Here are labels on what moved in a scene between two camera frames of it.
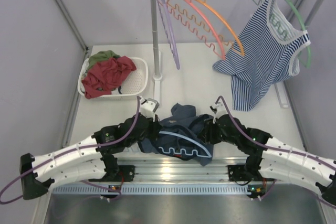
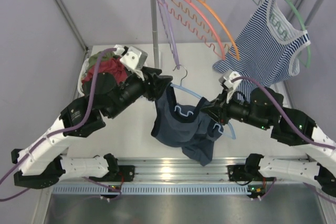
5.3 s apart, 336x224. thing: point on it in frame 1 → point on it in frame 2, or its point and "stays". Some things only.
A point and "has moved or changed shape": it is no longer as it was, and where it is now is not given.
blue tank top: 178,136 has moved or changed shape
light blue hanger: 209,156 → 185,87
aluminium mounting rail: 160,170 stays
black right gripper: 207,133 → 213,110
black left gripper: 155,127 → 150,83
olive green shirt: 101,56 stays
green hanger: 307,64 stays
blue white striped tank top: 272,43 stays
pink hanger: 187,12 stays
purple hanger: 169,23 stays
